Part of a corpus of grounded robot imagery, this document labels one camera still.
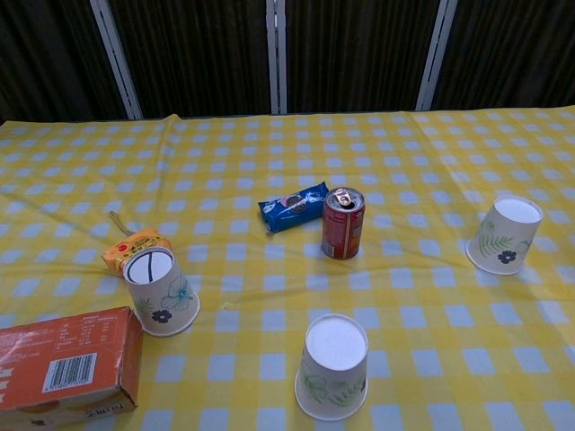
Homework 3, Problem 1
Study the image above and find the paper cup with black circle mark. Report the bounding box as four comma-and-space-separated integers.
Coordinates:
121, 245, 200, 338

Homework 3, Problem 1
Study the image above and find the paper cup with fern print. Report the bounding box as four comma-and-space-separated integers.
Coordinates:
465, 196, 544, 276

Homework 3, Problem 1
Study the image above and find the blue cookie packet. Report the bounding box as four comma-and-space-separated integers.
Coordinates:
257, 180, 329, 233

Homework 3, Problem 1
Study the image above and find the red soda can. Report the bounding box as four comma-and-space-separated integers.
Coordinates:
321, 187, 366, 261

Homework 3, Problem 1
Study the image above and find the yellow checked tablecloth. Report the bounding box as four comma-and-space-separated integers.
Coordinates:
0, 106, 575, 431

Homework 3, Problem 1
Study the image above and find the paper cup with green flower print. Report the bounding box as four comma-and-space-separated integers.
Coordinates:
294, 313, 369, 422

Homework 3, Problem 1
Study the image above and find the orange tape measure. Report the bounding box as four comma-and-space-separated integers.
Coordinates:
101, 210, 174, 277

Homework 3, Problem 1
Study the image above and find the dark partition panel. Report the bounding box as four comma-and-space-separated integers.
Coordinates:
0, 0, 132, 123
107, 0, 274, 119
283, 0, 444, 114
430, 0, 575, 111

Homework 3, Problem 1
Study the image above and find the orange cardboard box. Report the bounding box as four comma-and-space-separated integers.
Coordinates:
0, 306, 145, 431

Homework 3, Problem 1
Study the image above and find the white partition post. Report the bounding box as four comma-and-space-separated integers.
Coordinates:
415, 0, 459, 112
265, 0, 288, 115
89, 0, 144, 120

